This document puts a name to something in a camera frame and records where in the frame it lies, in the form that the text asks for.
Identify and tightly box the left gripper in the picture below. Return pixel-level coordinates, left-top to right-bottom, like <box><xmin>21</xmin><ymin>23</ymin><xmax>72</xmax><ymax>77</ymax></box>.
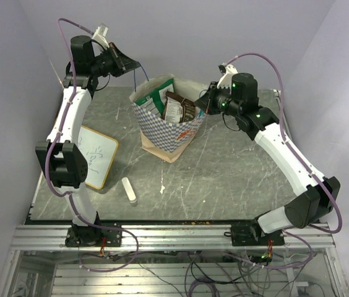
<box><xmin>92</xmin><ymin>42</ymin><xmax>143</xmax><ymax>78</ymax></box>

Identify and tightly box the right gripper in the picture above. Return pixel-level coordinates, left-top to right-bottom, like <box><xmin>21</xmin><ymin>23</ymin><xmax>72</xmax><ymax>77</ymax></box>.
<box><xmin>194</xmin><ymin>82</ymin><xmax>242</xmax><ymax>118</ymax></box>

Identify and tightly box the brown sea salt chip bag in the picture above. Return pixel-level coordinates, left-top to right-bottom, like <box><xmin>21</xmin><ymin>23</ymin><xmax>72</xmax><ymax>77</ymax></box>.
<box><xmin>162</xmin><ymin>98</ymin><xmax>183</xmax><ymax>124</ymax></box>

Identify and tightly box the green snack bag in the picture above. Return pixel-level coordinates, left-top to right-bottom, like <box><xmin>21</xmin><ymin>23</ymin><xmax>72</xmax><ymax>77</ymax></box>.
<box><xmin>135</xmin><ymin>78</ymin><xmax>174</xmax><ymax>118</ymax></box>

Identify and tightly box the checkered paper bag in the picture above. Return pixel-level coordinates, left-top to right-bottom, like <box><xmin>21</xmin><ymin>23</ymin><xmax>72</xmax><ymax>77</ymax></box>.
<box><xmin>129</xmin><ymin>74</ymin><xmax>207</xmax><ymax>163</ymax></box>

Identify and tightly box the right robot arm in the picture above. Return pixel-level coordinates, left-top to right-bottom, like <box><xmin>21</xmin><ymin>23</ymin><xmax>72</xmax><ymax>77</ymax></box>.
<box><xmin>195</xmin><ymin>73</ymin><xmax>340</xmax><ymax>245</ymax></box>

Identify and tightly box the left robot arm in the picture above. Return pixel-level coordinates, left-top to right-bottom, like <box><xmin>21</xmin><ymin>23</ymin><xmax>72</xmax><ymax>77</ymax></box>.
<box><xmin>35</xmin><ymin>33</ymin><xmax>140</xmax><ymax>246</ymax></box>

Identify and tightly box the dark brown snack bag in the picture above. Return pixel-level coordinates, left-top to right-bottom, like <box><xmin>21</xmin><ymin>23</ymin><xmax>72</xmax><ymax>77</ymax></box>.
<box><xmin>166</xmin><ymin>92</ymin><xmax>196</xmax><ymax>123</ymax></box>

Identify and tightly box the white marker eraser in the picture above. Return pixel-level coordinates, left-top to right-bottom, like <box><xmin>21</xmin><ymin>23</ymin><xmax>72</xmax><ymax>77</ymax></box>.
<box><xmin>121</xmin><ymin>177</ymin><xmax>137</xmax><ymax>205</ymax></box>

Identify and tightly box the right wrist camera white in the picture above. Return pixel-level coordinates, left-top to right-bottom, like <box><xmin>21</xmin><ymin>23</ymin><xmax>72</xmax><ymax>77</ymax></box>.
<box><xmin>217</xmin><ymin>64</ymin><xmax>238</xmax><ymax>89</ymax></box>

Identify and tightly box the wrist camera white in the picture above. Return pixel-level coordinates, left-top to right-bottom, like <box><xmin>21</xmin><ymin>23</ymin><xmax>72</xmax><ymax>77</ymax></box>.
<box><xmin>92</xmin><ymin>24</ymin><xmax>110</xmax><ymax>50</ymax></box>
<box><xmin>217</xmin><ymin>64</ymin><xmax>238</xmax><ymax>89</ymax></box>

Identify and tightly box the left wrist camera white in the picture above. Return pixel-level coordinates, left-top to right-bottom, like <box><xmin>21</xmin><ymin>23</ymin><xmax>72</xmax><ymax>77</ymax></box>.
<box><xmin>92</xmin><ymin>24</ymin><xmax>110</xmax><ymax>50</ymax></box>

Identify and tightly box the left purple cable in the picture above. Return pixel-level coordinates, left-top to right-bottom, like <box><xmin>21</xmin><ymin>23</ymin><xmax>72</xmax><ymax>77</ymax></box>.
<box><xmin>43</xmin><ymin>17</ymin><xmax>140</xmax><ymax>273</ymax></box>

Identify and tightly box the purple cable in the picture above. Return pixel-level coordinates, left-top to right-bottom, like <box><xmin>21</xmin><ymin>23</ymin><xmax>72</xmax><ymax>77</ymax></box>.
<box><xmin>43</xmin><ymin>17</ymin><xmax>140</xmax><ymax>273</ymax></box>
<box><xmin>223</xmin><ymin>53</ymin><xmax>344</xmax><ymax>270</ymax></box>

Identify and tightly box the small whiteboard orange frame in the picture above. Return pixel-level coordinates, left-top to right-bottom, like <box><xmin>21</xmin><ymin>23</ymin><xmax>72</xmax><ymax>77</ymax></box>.
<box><xmin>77</xmin><ymin>126</ymin><xmax>119</xmax><ymax>190</ymax></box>

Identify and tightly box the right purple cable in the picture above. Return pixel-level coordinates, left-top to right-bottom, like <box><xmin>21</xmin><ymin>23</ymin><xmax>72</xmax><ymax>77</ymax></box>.
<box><xmin>223</xmin><ymin>53</ymin><xmax>344</xmax><ymax>270</ymax></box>

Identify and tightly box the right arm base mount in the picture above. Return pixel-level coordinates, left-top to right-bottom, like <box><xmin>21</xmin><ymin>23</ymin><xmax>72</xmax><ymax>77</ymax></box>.
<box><xmin>223</xmin><ymin>220</ymin><xmax>285</xmax><ymax>246</ymax></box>

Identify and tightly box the aluminium rail frame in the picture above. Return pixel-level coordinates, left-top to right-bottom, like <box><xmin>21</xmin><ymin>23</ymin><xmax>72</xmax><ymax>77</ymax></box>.
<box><xmin>0</xmin><ymin>221</ymin><xmax>349</xmax><ymax>296</ymax></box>

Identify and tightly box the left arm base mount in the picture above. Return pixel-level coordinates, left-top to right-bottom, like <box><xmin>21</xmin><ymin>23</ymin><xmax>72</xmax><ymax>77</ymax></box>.
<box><xmin>64</xmin><ymin>223</ymin><xmax>122</xmax><ymax>248</ymax></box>

